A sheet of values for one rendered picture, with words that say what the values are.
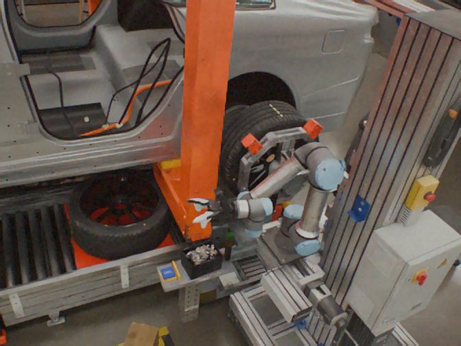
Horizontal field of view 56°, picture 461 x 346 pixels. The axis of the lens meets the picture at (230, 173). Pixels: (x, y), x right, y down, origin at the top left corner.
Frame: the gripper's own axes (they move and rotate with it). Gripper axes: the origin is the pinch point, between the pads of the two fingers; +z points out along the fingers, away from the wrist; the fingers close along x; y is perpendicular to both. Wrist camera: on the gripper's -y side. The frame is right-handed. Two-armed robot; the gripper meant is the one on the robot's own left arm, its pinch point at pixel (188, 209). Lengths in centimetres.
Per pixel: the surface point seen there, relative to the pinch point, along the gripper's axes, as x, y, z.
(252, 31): 103, -47, -54
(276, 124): 74, -1, -65
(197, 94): 43, -33, -11
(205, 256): 40, 62, -17
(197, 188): 51, 23, -14
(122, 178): 126, 59, 24
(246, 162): 66, 18, -45
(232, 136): 83, 9, -41
